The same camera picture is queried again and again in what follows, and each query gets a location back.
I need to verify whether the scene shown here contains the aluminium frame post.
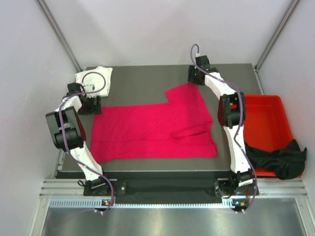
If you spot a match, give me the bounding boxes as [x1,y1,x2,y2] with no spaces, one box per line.
[35,0,82,72]
[254,0,301,72]

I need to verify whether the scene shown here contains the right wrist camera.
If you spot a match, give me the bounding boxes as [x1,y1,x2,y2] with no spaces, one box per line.
[195,56,210,72]

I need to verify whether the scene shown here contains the red plastic bin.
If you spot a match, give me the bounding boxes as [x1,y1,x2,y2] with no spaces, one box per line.
[244,95,294,177]

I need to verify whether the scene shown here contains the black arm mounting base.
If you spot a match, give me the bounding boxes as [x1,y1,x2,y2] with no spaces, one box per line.
[98,179,256,204]

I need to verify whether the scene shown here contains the folded white t-shirt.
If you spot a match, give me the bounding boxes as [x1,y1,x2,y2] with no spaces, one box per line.
[75,66,113,97]

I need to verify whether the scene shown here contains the black t-shirt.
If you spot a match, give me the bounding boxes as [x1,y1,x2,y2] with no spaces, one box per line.
[245,139,307,180]

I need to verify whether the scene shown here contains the left aluminium frame post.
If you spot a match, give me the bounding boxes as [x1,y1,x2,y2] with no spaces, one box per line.
[35,0,82,72]

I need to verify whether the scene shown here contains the slotted grey cable duct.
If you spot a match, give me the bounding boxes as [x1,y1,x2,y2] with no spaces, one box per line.
[49,198,246,209]

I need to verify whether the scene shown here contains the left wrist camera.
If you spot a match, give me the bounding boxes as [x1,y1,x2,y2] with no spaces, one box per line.
[83,84,95,92]

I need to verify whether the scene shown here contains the pink t-shirt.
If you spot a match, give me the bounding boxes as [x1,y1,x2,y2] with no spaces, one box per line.
[90,84,218,163]

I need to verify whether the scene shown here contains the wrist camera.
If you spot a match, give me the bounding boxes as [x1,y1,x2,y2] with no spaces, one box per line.
[83,84,95,92]
[195,56,210,72]

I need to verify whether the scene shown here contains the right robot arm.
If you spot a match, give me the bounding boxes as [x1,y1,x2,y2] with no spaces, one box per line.
[188,65,253,195]

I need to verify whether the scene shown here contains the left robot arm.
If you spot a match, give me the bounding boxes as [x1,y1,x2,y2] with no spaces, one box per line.
[45,83,112,196]

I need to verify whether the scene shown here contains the right aluminium frame post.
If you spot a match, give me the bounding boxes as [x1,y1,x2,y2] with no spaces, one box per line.
[254,0,301,72]

